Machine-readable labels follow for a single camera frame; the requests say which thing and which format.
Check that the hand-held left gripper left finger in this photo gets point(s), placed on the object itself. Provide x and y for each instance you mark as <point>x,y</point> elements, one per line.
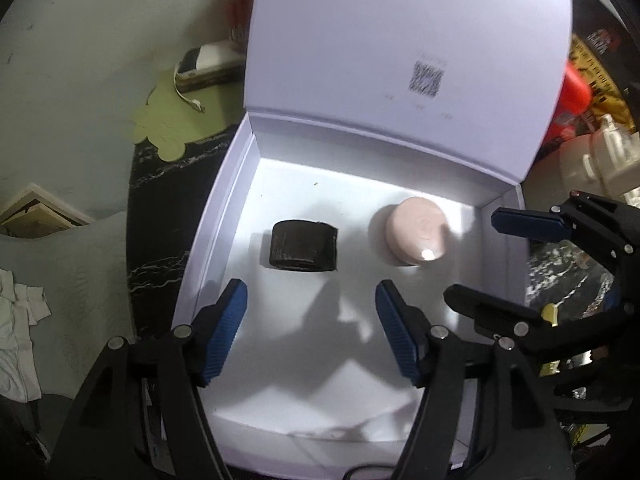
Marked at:
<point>227,330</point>

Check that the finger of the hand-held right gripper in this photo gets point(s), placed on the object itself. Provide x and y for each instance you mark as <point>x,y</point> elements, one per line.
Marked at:
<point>525,225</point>
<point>480,305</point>

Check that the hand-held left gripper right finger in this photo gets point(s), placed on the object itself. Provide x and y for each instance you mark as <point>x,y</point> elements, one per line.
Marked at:
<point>395,330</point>

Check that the pink round case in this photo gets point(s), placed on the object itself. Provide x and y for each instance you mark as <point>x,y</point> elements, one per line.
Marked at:
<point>410,232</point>

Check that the lavender hinged gift box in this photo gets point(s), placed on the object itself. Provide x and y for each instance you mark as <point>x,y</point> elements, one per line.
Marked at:
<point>310,390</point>

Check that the black rounded soap bar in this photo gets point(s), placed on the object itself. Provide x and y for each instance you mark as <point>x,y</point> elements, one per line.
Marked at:
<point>300,246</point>

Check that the red lidded jar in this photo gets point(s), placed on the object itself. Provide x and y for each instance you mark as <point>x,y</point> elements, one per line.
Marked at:
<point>570,100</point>

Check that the grey quilted cover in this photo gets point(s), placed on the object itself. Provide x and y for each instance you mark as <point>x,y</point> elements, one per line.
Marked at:
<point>75,270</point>

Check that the dark yellow printed packet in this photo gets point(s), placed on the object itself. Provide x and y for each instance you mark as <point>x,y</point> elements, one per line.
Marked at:
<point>602,80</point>

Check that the white cloth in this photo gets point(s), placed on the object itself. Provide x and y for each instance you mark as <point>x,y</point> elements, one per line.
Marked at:
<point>20,340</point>

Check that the pale yellow flower-shaped mat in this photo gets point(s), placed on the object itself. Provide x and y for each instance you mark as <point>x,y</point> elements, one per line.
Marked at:
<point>170,120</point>

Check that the cream and black box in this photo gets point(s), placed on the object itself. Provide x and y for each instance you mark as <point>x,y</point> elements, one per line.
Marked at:
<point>215,67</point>

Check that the red labelled jar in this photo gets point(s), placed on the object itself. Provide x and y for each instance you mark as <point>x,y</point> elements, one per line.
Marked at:
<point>240,5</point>

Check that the cream picture frame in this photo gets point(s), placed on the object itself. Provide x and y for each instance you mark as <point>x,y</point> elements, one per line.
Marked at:
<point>40,210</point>

